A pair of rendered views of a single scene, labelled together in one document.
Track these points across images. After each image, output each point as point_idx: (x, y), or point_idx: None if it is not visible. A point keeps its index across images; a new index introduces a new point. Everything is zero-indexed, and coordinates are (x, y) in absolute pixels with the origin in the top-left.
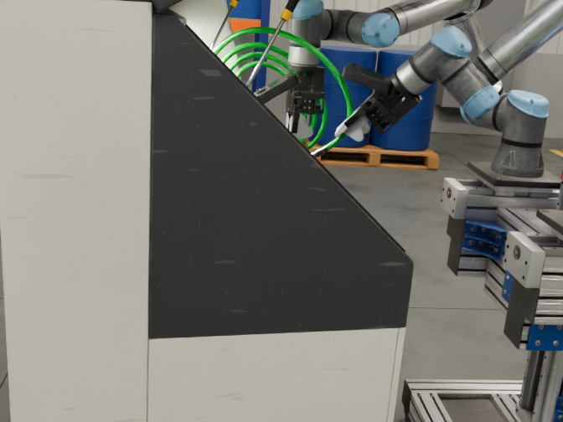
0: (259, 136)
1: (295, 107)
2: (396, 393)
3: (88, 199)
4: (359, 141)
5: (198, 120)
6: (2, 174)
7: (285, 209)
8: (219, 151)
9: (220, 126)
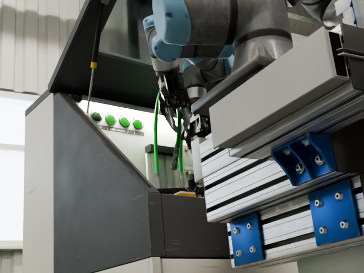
0: (80, 135)
1: (184, 130)
2: None
3: (39, 198)
4: (173, 125)
5: (64, 138)
6: (24, 195)
7: (90, 175)
8: (69, 151)
9: (69, 136)
